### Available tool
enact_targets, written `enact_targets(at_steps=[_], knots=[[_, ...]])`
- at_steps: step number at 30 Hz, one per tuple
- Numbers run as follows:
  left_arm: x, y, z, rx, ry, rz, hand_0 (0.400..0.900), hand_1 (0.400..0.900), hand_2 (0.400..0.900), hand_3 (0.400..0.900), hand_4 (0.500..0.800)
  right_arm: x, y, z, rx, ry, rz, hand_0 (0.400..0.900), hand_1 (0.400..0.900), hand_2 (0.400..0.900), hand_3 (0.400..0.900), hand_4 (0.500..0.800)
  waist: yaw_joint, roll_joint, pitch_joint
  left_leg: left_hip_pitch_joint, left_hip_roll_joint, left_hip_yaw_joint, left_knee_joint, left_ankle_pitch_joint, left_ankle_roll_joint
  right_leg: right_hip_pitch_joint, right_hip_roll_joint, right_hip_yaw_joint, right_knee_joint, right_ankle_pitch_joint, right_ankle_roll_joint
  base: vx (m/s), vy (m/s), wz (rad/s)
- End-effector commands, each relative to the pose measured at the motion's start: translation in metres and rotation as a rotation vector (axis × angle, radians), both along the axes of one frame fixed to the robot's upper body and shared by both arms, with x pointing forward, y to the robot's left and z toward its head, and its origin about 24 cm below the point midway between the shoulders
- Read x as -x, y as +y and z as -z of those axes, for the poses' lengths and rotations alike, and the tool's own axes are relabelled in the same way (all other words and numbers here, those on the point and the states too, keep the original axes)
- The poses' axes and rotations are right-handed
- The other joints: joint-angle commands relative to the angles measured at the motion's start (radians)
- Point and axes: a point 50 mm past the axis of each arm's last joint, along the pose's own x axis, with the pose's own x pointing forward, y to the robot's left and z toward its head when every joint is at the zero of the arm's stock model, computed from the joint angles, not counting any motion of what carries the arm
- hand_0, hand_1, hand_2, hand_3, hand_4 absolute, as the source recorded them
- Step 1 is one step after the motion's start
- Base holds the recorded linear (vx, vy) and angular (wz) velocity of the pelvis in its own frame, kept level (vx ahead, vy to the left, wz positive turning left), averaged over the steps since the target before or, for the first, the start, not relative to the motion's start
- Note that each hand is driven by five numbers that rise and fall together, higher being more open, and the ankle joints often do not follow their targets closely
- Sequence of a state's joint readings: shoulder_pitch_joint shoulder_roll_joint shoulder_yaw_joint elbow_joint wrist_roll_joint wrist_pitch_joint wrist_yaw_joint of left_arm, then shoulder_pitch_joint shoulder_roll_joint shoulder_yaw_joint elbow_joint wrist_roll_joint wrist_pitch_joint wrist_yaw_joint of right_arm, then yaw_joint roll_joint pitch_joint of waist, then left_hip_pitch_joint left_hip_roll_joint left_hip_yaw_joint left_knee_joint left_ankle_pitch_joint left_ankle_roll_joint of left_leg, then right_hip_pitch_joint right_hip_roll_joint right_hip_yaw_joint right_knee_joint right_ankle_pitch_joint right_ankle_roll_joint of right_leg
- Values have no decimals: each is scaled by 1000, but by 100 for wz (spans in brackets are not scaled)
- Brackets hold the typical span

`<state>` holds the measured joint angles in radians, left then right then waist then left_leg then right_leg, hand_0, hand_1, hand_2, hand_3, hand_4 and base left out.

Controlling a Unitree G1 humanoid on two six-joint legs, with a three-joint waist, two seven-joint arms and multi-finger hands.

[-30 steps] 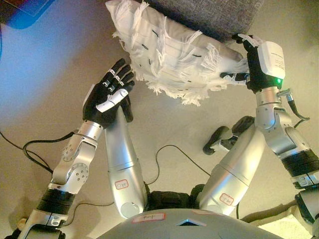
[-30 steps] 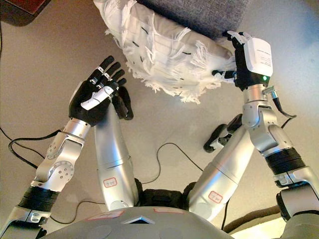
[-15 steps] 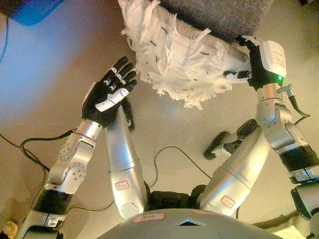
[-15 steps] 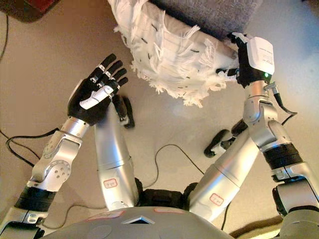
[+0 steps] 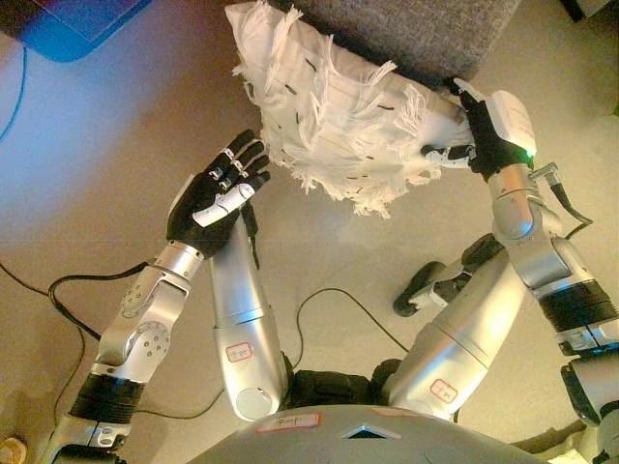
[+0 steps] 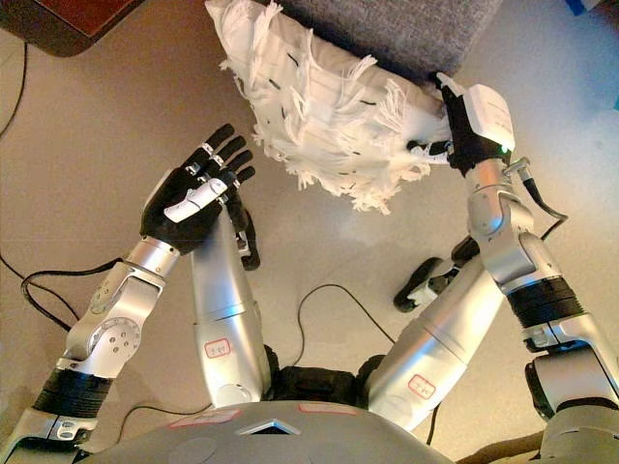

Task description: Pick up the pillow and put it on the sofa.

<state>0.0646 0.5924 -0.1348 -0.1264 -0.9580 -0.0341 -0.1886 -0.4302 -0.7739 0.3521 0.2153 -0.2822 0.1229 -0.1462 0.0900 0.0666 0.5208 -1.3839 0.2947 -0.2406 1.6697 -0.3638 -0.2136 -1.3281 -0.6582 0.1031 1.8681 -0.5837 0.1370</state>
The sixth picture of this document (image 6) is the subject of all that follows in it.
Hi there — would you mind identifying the dark red wooden table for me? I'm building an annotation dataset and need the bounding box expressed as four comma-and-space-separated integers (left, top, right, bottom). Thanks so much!
0, 0, 146, 58

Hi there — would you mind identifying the grey robot torso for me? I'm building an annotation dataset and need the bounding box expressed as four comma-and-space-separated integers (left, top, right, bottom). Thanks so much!
86, 355, 456, 464

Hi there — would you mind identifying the silver right robot leg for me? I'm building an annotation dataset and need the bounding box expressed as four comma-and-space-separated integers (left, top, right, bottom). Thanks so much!
365, 235, 509, 434

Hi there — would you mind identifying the silver robot leg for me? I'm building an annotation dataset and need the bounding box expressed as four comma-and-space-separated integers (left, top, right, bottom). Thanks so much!
188, 192, 273, 410
365, 235, 509, 434

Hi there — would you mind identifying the thick black cable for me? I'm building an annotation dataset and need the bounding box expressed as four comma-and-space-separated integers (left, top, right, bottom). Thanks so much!
0, 253, 125, 334

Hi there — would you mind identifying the silver left robot leg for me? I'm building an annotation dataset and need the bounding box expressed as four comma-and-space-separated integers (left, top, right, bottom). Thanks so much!
188, 192, 273, 410

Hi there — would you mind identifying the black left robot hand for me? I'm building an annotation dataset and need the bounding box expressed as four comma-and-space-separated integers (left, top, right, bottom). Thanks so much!
139, 124, 256, 256

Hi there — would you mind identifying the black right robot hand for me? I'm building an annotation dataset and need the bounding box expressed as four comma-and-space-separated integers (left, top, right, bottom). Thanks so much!
405, 71, 516, 178

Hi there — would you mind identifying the white fringed pillow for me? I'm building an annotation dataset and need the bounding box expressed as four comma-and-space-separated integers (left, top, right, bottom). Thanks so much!
203, 0, 454, 217

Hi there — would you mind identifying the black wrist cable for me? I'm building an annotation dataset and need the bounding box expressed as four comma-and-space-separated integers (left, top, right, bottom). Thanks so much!
512, 159, 568, 243

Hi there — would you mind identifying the thin black cable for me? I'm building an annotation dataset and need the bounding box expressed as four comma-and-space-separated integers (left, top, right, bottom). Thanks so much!
292, 283, 396, 371
0, 42, 28, 139

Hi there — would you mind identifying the grey fabric armchair sofa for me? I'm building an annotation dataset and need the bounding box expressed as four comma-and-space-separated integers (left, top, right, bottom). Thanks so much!
275, 0, 507, 88

